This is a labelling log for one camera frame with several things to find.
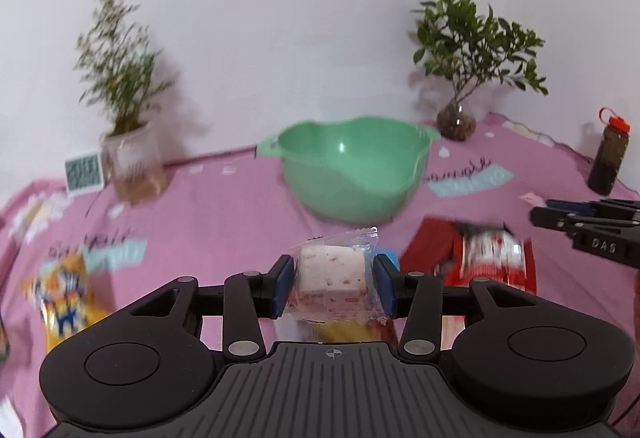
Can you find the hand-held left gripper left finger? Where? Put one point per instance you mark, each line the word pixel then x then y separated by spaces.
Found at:
pixel 282 285

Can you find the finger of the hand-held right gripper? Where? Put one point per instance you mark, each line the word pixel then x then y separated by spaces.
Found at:
pixel 605 243
pixel 570 206

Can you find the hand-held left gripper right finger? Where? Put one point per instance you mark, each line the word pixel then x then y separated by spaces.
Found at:
pixel 385 288

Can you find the nougat snack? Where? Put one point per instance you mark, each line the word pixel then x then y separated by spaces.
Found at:
pixel 330 278

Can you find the green plastic bowl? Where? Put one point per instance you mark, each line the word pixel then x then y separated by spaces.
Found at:
pixel 350 188

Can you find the dark red snack packet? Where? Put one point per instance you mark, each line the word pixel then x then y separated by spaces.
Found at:
pixel 425 248

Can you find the small yellow snack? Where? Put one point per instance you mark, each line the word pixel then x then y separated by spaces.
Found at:
pixel 342 332

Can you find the brown bottle with red cap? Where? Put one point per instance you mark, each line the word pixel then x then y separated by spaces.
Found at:
pixel 607 158

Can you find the pink printed tablecloth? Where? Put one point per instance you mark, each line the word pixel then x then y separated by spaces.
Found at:
pixel 225 218

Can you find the red and white snack packet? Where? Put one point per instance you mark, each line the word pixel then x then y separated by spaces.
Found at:
pixel 487 253

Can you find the leafy plant in glass vase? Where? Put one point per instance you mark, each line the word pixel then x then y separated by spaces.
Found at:
pixel 455 123

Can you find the feathery plant in glass jar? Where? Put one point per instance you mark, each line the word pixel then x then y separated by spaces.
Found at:
pixel 132 158

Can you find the yellow printed snack packet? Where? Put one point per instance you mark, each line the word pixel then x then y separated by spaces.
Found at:
pixel 65 303

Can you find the white digital clock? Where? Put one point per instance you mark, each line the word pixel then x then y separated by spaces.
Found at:
pixel 84 173

